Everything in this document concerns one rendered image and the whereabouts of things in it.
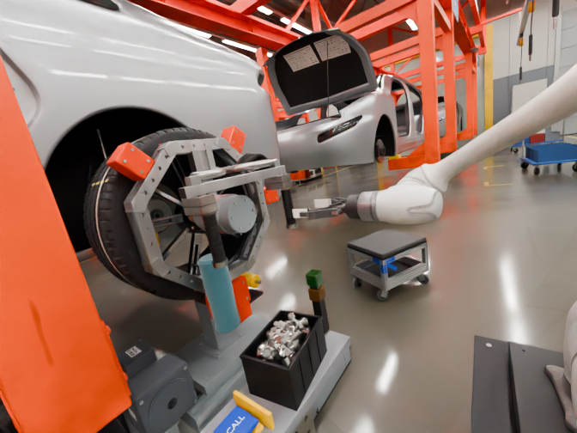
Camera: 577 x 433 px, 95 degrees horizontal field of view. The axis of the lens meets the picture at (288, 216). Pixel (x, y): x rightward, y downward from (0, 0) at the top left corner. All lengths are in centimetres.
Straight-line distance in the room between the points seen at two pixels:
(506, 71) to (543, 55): 101
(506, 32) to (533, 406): 1341
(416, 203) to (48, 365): 85
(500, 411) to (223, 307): 79
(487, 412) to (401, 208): 56
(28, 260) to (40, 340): 15
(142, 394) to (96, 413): 26
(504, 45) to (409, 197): 1316
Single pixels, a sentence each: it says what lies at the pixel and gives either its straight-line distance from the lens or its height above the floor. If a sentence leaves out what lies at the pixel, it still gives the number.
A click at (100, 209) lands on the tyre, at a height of 95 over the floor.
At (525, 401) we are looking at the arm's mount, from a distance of 93.
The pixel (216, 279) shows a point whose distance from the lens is 89.
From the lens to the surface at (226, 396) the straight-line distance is 128.
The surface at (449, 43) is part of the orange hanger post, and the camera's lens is 629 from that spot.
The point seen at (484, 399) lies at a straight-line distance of 100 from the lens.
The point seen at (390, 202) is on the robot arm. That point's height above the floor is 85.
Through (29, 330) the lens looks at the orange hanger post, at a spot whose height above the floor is 79.
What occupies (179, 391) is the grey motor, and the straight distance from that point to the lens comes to 109.
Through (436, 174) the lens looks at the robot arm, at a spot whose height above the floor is 89.
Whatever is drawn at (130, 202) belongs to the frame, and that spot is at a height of 96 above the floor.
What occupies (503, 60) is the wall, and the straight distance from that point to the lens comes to 1374.
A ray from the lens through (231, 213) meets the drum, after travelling 87.
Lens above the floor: 101
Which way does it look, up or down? 13 degrees down
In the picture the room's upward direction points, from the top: 10 degrees counter-clockwise
